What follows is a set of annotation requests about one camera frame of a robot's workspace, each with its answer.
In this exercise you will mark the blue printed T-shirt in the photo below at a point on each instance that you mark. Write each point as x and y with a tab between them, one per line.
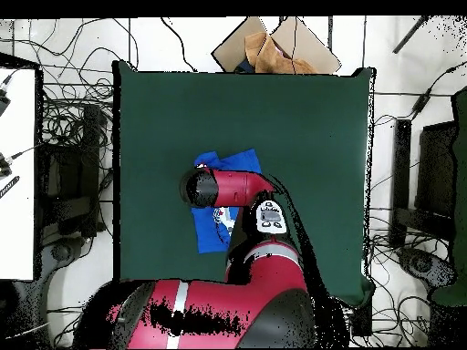
208	233

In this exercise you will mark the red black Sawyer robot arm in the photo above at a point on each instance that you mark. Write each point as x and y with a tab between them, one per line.
226	302

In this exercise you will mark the dark blue cloth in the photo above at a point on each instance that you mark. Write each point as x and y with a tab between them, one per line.
243	67

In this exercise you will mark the dark green table cloth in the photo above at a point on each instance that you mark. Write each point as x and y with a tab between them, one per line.
310	127
461	182

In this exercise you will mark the brown cardboard box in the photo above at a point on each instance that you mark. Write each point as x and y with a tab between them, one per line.
233	47

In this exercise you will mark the tan cloth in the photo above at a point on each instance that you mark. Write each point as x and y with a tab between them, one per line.
270	58

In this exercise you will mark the black ribbed strip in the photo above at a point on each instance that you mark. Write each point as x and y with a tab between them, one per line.
9	186

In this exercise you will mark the black device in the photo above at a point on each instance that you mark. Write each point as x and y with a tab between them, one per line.
3	104
3	167

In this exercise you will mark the black table leg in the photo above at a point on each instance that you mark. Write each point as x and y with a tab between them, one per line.
362	317

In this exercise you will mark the black power adapter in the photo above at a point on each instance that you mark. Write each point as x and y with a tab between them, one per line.
421	104

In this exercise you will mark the black rod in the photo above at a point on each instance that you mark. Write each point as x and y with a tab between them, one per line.
410	34

